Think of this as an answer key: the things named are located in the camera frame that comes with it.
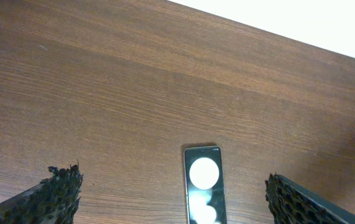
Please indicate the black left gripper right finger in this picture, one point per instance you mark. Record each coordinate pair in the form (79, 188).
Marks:
(290, 203)

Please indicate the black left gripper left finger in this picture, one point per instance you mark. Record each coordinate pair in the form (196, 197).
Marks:
(53, 200)

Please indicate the black Galaxy smartphone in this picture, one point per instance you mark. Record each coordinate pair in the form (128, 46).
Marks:
(204, 185)

